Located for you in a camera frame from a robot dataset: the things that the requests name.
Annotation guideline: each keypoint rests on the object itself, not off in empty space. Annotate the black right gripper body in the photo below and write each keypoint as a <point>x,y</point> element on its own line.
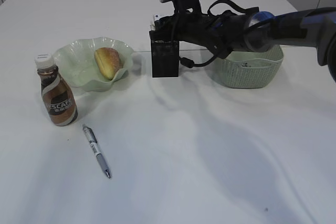
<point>219,34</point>

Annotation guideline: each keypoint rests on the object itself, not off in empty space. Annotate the colourful paper piece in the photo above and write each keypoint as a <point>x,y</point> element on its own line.
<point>247,65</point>

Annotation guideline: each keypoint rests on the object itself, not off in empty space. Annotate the clear plastic ruler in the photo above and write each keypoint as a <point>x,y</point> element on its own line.
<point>156,17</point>

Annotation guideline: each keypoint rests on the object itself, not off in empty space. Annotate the cream grip ballpoint pen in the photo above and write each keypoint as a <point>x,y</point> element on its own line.
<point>151,26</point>

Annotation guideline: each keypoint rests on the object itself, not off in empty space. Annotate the sugared bread roll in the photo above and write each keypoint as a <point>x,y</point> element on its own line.
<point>108,62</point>

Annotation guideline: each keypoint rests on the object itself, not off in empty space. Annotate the grey grip ballpoint pen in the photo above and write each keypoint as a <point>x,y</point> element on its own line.
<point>90,136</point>

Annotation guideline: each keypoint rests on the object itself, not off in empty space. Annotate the brown Nescafe coffee bottle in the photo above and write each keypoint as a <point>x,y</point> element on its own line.
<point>56,94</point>

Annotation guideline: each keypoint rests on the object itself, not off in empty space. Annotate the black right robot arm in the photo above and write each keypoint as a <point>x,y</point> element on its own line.
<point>251,31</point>

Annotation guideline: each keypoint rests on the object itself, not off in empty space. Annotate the green woven plastic basket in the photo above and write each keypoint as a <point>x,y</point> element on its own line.
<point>266,65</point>

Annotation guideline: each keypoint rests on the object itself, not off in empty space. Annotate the black mesh pen holder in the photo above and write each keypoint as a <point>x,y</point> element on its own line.
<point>164,55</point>

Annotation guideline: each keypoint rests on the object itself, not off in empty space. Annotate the green wavy glass plate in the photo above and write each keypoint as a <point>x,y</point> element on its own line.
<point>78,67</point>

